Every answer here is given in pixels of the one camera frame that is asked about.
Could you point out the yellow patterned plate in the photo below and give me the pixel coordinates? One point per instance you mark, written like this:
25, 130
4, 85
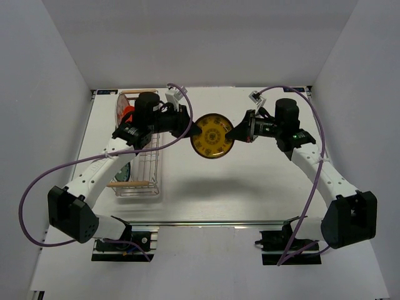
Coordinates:
212, 142

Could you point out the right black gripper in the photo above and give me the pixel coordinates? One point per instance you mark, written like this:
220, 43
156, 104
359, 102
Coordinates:
245, 130

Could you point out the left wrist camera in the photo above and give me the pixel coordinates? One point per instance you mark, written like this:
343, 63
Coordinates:
174, 95

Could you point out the right blue table label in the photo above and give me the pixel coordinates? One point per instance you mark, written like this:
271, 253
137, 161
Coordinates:
294, 89

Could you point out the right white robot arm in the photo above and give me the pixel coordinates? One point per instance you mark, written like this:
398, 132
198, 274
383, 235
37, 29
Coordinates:
351, 214

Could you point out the white drip tray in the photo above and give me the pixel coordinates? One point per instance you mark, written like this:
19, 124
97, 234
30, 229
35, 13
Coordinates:
137, 194

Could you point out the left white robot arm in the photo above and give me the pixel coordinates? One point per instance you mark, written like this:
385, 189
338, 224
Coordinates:
70, 207

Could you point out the wire dish rack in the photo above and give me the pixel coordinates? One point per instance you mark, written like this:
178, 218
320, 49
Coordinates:
144, 167

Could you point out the left blue table label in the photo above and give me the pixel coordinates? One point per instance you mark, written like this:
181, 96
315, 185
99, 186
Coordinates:
107, 91

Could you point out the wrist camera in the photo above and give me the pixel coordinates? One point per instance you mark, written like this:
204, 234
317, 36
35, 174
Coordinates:
257, 99
174, 95

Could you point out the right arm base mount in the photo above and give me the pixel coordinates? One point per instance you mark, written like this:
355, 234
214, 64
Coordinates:
273, 243

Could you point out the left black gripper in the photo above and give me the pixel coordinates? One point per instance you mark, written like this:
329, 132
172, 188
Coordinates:
182, 118

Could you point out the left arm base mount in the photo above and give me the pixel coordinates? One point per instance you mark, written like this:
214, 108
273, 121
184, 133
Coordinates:
145, 241

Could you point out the orange plate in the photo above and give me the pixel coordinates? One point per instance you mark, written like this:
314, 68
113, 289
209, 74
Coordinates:
127, 115

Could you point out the blue table label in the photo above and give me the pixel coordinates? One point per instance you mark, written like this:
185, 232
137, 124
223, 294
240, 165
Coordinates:
107, 91
294, 89

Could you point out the teal blue patterned plate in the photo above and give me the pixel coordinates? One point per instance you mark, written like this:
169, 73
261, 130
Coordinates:
124, 174

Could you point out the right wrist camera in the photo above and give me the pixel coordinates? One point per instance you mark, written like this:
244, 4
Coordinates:
257, 99

